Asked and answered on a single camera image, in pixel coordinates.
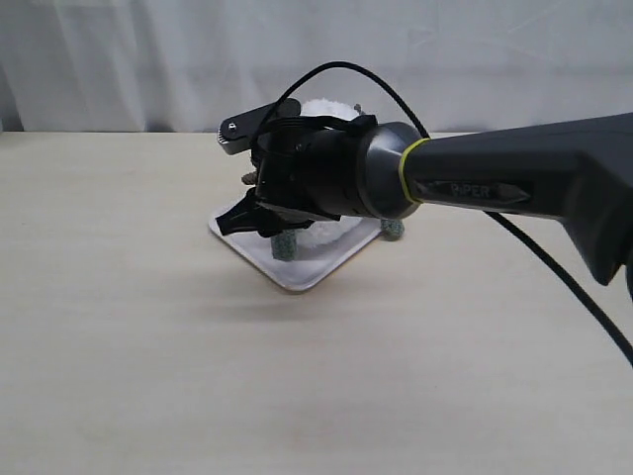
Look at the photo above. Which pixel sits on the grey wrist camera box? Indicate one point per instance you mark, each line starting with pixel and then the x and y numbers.
pixel 235 132

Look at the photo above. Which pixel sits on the white curtain backdrop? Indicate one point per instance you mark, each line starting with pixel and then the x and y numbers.
pixel 183 66

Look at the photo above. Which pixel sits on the white plush snowman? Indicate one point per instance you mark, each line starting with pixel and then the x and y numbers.
pixel 325 107

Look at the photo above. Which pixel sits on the white rectangular plastic tray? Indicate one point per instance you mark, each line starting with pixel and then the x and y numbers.
pixel 321 249

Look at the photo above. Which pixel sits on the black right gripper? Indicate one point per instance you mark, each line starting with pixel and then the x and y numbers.
pixel 308 170

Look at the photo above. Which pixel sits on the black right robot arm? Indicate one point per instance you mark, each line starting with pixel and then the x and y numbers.
pixel 578 173

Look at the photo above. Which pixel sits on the green knitted scarf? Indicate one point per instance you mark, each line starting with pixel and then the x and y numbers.
pixel 286 245

